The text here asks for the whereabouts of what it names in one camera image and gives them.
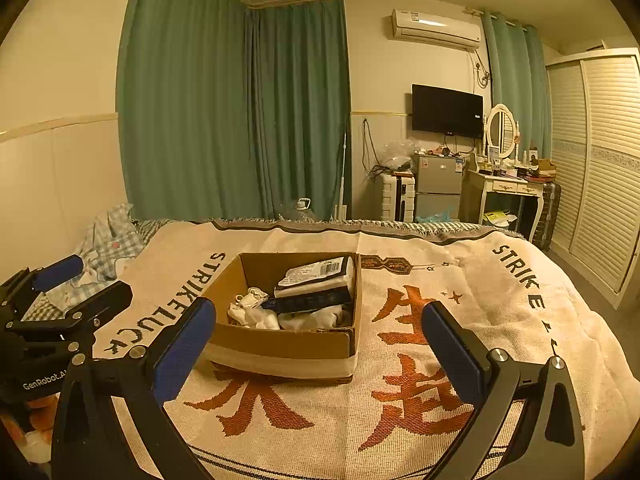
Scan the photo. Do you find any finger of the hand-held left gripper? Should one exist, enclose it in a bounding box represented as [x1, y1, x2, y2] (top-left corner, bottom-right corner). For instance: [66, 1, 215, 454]
[7, 281, 134, 341]
[0, 254, 83, 318]

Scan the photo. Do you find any white suitcase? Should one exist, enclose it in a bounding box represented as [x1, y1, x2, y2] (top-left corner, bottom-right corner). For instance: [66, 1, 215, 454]
[380, 172, 417, 221]

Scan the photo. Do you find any black wall television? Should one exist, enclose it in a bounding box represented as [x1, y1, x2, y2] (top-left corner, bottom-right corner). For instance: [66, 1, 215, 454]
[411, 84, 485, 138]

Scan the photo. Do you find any clear plastic water jug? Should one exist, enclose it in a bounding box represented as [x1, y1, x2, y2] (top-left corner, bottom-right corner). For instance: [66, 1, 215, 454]
[280, 197, 316, 223]

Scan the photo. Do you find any teal plastic bag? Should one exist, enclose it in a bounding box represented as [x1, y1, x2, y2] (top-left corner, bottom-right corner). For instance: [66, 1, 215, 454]
[417, 207, 458, 223]

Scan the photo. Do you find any black wall cable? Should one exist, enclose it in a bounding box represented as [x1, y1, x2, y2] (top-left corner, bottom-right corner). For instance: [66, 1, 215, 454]
[361, 119, 383, 181]

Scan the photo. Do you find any green corner curtain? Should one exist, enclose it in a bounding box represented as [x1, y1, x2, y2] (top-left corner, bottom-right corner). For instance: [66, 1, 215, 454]
[244, 0, 352, 221]

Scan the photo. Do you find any blue checked quilt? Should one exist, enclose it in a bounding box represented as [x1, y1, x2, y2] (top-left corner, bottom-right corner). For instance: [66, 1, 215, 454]
[65, 203, 146, 306]

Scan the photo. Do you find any light teal curtain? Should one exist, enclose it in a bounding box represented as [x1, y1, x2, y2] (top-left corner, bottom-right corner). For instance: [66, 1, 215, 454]
[481, 10, 551, 146]

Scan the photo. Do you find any yellow and white bag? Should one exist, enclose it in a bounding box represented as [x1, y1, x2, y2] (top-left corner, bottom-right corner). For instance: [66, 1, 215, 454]
[482, 209, 519, 227]

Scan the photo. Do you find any wide green curtain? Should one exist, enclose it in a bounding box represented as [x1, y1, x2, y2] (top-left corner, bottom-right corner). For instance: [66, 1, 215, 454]
[116, 0, 261, 221]

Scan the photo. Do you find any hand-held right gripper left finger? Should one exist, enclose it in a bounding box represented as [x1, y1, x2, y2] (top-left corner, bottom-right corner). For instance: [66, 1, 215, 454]
[51, 296, 217, 480]

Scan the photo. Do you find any white louvred wardrobe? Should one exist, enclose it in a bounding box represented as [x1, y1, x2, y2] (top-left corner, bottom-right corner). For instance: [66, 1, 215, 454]
[544, 47, 640, 306]

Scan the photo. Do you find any orange cloth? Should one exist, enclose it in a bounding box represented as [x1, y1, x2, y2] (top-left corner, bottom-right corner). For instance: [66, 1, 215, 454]
[25, 395, 62, 432]

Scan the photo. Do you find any green gingham bed sheet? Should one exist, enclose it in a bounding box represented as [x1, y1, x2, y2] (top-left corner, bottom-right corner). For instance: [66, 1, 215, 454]
[132, 217, 526, 243]

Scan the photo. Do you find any brown cardboard box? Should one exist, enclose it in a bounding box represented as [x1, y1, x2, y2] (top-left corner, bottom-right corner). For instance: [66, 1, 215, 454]
[197, 251, 363, 378]

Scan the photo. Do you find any dark suitcase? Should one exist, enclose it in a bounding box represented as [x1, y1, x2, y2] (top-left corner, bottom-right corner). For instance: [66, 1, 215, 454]
[532, 180, 562, 251]

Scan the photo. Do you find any white dressing table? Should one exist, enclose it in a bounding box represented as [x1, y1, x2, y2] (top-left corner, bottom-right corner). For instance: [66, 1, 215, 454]
[462, 167, 548, 246]

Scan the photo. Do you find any black-edged packet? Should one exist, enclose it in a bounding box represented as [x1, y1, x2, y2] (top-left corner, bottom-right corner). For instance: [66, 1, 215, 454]
[265, 289, 352, 314]

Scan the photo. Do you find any white mop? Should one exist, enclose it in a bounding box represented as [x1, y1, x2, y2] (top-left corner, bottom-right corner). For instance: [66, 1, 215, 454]
[332, 127, 351, 221]

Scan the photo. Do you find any white plastic-wrapped packet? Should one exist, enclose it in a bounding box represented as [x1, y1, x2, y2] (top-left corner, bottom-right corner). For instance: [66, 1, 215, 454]
[274, 255, 357, 298]

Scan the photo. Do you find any white air conditioner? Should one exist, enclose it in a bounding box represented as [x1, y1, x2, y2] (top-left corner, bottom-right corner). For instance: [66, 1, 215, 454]
[390, 8, 483, 51]

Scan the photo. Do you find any cream printed blanket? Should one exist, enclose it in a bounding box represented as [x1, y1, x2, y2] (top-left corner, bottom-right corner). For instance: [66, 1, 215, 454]
[92, 217, 628, 480]

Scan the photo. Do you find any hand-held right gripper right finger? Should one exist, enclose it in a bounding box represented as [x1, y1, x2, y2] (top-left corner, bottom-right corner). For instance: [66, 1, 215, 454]
[421, 301, 586, 480]

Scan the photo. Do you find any clear plastic bag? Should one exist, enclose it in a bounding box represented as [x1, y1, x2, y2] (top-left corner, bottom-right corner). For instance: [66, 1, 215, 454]
[382, 139, 416, 171]

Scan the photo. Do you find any small silver fridge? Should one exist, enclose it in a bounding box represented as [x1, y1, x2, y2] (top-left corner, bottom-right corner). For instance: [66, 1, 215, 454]
[414, 152, 468, 222]

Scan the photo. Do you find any white oval mirror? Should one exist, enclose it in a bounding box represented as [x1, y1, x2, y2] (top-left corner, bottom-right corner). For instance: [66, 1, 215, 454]
[485, 104, 518, 161]

